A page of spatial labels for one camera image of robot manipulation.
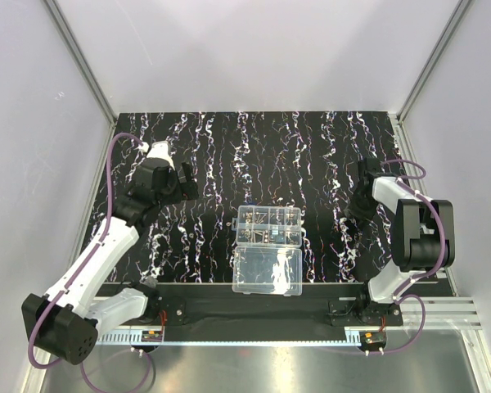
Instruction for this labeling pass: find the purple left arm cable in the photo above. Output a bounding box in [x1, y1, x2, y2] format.
[27, 133, 155, 392]

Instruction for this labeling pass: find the clear plastic organizer box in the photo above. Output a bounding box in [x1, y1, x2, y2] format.
[232, 206, 303, 297]

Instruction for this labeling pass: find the aluminium frame profile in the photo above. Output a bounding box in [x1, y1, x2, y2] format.
[41, 0, 118, 127]

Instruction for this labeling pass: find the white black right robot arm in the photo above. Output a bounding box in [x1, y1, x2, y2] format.
[345, 158, 455, 324]

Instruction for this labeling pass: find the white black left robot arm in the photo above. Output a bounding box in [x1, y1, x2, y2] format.
[21, 158, 199, 369]

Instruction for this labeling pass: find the grey cable duct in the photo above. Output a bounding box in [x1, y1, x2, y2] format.
[96, 327, 361, 347]

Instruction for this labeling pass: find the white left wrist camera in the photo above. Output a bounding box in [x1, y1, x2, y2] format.
[137, 141, 173, 166]

